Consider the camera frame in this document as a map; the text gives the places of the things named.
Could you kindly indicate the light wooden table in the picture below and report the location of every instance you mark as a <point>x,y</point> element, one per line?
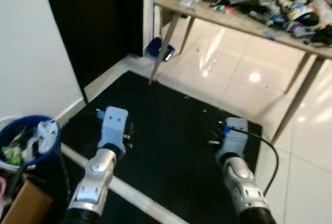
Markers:
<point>202,11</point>

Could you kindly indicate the large open brown cardboard box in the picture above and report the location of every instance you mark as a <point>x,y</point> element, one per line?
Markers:
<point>28,206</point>

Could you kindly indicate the long white floor tape strip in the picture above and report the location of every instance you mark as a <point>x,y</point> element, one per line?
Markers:
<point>129,192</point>

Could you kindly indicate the blue round rubbish bin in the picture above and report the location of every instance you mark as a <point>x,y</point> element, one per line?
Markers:
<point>52,149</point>

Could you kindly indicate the light grey right wrist camera mount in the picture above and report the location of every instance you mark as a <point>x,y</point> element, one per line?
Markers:
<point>236,138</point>

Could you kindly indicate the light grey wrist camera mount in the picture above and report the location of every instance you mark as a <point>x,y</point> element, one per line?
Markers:
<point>113,125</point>
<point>236,138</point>

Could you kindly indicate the round black white container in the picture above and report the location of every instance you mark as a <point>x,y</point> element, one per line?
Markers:
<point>303,15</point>

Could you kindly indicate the small blue tape piece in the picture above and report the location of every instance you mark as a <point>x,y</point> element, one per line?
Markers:
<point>270,36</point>

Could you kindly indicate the large black floor mat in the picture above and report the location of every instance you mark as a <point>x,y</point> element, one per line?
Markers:
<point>171,130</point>

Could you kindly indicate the blue plastic dustpan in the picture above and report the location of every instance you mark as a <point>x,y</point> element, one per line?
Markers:
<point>155,47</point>

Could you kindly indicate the green crumpled trash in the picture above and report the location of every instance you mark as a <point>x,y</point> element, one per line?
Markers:
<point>11,155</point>

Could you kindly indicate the small red packet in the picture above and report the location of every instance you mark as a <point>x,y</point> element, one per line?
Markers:
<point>224,8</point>

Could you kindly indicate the small grey purple device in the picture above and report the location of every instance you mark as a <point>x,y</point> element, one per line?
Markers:
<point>301,28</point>

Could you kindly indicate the black door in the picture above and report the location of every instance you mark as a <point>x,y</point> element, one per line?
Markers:
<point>93,27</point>

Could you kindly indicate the white crumpled plastic trash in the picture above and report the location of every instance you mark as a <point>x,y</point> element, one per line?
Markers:
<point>45,133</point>

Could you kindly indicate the light grey left wrist camera mount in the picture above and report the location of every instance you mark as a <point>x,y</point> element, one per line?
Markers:
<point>113,125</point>

